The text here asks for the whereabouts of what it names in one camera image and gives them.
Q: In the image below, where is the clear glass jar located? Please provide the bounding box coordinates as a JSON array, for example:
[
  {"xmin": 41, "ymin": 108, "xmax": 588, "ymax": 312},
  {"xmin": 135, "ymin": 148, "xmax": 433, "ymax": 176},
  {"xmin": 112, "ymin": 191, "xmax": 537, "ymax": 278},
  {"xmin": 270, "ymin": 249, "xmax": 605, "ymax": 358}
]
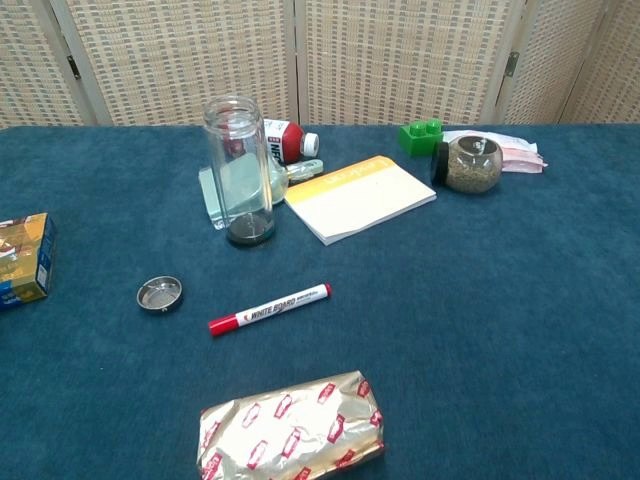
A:
[{"xmin": 202, "ymin": 94, "xmax": 277, "ymax": 247}]

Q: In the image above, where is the yellow and white notepad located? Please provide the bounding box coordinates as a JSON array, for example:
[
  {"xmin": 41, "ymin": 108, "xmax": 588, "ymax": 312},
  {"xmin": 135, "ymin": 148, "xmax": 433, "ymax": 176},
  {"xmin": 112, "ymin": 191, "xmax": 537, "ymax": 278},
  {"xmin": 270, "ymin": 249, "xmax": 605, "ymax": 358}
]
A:
[{"xmin": 283, "ymin": 155, "xmax": 438, "ymax": 247}]

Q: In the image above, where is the red whiteboard marker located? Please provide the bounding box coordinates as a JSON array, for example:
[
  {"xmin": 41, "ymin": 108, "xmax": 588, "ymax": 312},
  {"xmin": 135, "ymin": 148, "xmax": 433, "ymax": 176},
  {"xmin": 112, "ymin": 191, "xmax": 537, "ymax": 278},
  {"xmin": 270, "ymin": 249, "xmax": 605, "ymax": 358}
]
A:
[{"xmin": 207, "ymin": 282, "xmax": 333, "ymax": 337}]

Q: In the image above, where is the red drink bottle white cap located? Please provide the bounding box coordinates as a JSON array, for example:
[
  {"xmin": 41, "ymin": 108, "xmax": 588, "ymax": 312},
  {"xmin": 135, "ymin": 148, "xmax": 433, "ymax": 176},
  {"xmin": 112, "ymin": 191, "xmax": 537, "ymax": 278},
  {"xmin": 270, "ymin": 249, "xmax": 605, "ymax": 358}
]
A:
[{"xmin": 263, "ymin": 118, "xmax": 320, "ymax": 166}]

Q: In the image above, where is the green toy building block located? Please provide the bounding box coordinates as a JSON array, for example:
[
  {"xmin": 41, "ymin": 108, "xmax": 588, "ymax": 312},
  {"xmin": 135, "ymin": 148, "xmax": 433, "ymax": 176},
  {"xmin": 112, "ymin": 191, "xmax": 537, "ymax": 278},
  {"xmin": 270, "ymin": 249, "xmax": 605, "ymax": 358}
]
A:
[{"xmin": 398, "ymin": 118, "xmax": 445, "ymax": 158}]

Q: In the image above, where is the round seed jar black lid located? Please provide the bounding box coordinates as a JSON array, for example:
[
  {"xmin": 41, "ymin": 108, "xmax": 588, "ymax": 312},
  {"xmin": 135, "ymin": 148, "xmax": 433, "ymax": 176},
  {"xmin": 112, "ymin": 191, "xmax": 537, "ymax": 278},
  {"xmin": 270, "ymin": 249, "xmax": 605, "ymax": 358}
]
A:
[{"xmin": 431, "ymin": 134, "xmax": 504, "ymax": 195}]

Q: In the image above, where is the red white snack bag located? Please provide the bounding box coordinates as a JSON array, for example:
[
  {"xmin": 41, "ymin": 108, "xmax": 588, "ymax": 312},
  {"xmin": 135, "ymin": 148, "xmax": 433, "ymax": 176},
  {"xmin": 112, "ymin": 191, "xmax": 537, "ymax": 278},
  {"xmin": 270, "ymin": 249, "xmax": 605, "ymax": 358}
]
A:
[{"xmin": 196, "ymin": 370, "xmax": 387, "ymax": 480}]

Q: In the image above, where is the blue carpet table cover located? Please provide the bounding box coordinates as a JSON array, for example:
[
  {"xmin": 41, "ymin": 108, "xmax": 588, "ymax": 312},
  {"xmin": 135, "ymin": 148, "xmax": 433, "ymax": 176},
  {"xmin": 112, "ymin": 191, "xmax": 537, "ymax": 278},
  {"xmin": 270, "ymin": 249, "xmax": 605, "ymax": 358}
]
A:
[{"xmin": 0, "ymin": 122, "xmax": 640, "ymax": 480}]

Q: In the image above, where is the pink and white packet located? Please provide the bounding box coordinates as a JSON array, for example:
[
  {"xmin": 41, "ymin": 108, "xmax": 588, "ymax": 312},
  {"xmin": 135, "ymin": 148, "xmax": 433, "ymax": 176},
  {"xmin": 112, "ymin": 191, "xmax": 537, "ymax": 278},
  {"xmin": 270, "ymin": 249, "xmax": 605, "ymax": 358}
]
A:
[{"xmin": 442, "ymin": 129, "xmax": 550, "ymax": 175}]

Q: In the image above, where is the woven folding screen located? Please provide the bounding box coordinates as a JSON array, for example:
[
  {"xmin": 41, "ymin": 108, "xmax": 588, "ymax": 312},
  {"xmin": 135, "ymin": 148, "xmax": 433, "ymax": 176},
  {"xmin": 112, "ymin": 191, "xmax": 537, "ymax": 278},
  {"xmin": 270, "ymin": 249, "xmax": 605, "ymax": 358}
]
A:
[{"xmin": 0, "ymin": 0, "xmax": 640, "ymax": 129}]

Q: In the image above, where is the orange snack packet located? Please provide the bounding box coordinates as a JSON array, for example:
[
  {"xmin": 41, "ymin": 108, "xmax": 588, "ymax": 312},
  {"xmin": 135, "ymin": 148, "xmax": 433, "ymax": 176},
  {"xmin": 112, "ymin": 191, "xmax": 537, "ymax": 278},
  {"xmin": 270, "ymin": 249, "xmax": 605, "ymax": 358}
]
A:
[{"xmin": 0, "ymin": 212, "xmax": 57, "ymax": 312}]

